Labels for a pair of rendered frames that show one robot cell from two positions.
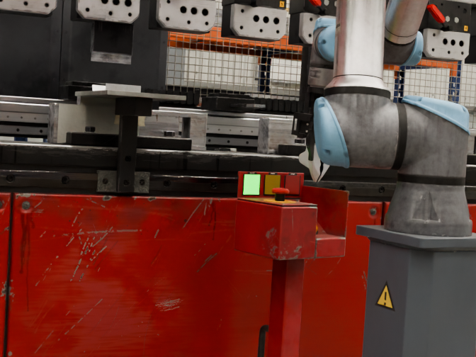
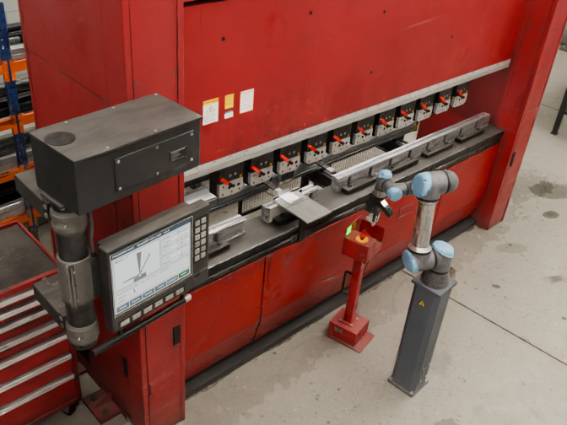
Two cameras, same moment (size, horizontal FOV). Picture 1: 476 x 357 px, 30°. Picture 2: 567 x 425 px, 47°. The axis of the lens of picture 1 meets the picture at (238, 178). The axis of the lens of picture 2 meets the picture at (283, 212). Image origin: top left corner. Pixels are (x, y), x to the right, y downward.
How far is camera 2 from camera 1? 2.50 m
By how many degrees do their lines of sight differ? 36
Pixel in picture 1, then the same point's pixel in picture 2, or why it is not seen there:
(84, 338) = (284, 291)
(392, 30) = not seen: hidden behind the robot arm
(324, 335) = not seen: hidden behind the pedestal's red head
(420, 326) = (434, 314)
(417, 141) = (440, 265)
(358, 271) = not seen: hidden behind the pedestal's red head
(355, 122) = (422, 264)
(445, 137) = (448, 261)
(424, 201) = (439, 279)
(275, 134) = (340, 184)
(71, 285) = (281, 277)
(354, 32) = (423, 234)
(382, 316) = (419, 307)
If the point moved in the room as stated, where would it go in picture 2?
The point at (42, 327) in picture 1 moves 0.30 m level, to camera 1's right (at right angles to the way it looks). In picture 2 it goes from (272, 293) to (321, 287)
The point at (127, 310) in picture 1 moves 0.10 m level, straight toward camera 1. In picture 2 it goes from (297, 276) to (305, 287)
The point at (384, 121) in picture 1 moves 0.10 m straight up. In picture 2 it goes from (430, 260) to (434, 244)
